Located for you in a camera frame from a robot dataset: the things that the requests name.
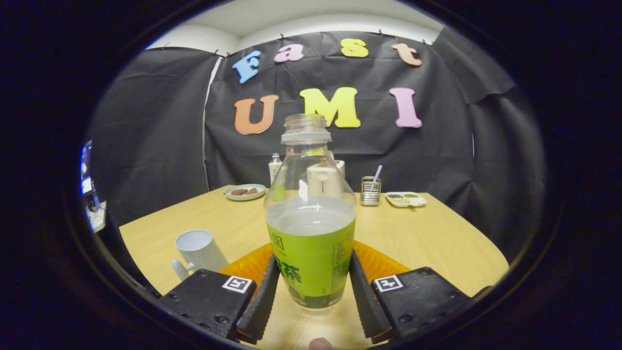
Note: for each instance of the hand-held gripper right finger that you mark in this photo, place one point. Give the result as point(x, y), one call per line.
point(367, 301)

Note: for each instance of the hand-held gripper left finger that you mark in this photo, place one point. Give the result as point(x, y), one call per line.
point(260, 306)

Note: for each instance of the green label juice bottle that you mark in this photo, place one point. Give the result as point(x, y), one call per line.
point(311, 253)

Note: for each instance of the white cup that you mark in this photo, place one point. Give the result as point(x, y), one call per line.
point(199, 250)

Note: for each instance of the capped green label bottle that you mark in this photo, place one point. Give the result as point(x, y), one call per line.
point(274, 167)

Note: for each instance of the wooden table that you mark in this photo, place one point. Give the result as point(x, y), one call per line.
point(418, 233)

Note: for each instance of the pale green plate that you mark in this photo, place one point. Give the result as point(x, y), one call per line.
point(245, 197)

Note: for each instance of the white divided snack tray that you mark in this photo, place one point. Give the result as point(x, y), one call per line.
point(418, 200)

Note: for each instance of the striped drinking straw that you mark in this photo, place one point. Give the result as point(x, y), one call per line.
point(377, 172)

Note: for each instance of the white toaster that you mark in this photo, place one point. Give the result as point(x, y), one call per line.
point(340, 167)

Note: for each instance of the white side desk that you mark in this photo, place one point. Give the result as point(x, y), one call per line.
point(97, 218)

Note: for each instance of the black backdrop cloth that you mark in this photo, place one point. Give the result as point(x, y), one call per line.
point(155, 131)

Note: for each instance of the computer monitor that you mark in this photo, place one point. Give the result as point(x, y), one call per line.
point(86, 170)

